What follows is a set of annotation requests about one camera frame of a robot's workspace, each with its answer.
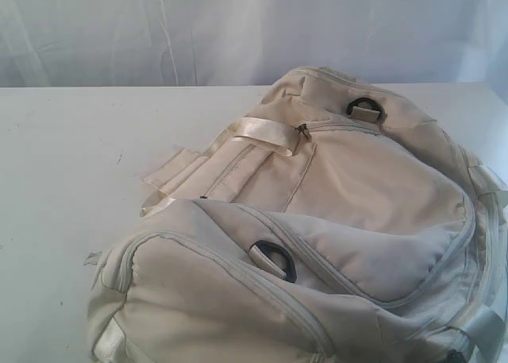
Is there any cream fabric duffel bag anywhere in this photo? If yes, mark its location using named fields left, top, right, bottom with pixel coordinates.
left=87, top=68, right=507, bottom=362

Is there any white backdrop curtain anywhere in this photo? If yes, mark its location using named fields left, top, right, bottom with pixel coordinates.
left=1, top=0, right=507, bottom=89

